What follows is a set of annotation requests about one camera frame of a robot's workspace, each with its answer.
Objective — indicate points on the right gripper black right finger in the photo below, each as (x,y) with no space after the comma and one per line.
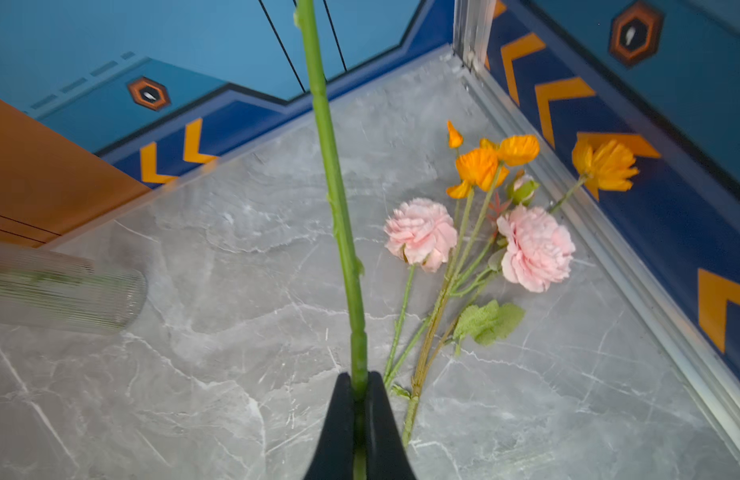
(386,458)

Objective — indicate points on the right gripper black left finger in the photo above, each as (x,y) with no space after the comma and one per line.
(334,455)

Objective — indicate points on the pink peony flower stem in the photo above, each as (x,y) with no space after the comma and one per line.
(529,248)

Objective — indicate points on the orange gerbera with leaf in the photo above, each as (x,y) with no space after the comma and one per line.
(305,19)

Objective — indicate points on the clear glass vase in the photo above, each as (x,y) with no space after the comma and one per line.
(46,289)

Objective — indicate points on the orange flower stem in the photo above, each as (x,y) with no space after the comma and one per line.
(601,165)

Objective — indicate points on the aluminium corner post right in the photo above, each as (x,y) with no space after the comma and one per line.
(472,25)

